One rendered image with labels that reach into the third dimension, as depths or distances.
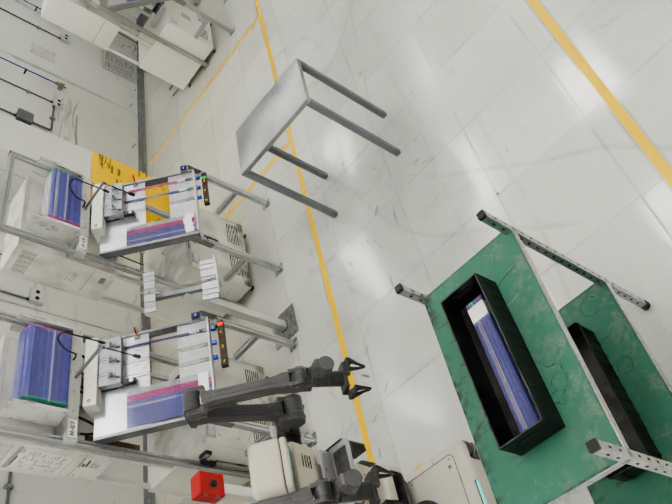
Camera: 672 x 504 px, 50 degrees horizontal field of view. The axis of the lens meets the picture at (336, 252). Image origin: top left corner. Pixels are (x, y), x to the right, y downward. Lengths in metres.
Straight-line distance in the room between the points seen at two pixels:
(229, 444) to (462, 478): 1.75
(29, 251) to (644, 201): 3.83
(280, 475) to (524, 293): 1.02
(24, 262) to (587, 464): 4.11
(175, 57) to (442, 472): 6.08
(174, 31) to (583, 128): 5.35
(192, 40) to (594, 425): 6.84
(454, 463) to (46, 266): 3.21
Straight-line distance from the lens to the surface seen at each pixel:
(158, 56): 8.39
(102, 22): 8.22
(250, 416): 2.64
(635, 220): 3.49
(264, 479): 2.55
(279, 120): 4.55
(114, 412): 4.43
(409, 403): 4.03
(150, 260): 6.01
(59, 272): 5.40
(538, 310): 2.39
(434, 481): 3.44
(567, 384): 2.27
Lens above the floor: 2.80
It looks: 35 degrees down
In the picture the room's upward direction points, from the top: 67 degrees counter-clockwise
